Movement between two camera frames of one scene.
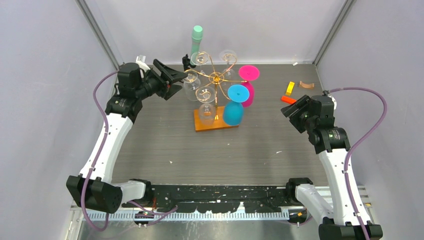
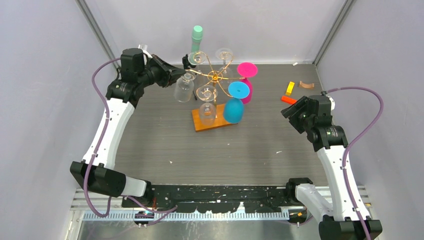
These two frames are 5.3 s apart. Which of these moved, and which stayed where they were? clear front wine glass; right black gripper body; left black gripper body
Moved: left black gripper body
Stayed: clear front wine glass; right black gripper body
